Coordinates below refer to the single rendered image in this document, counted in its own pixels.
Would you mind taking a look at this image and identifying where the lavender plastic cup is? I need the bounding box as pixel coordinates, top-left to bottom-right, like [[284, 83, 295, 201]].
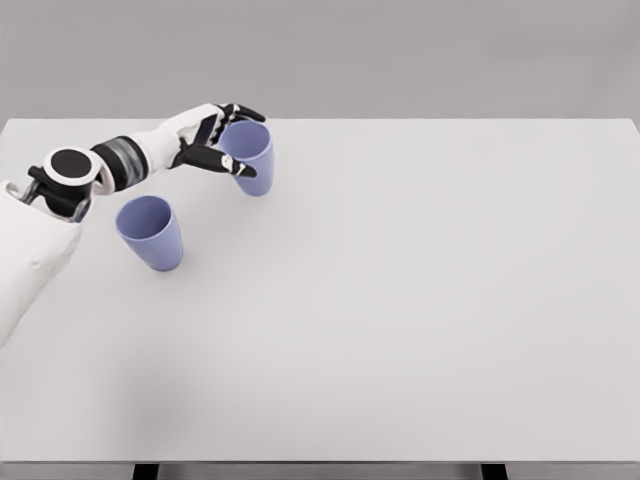
[[114, 195, 184, 274], [218, 120, 276, 198]]

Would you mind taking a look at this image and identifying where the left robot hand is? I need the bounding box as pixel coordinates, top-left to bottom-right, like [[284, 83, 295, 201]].
[[158, 103, 267, 179]]

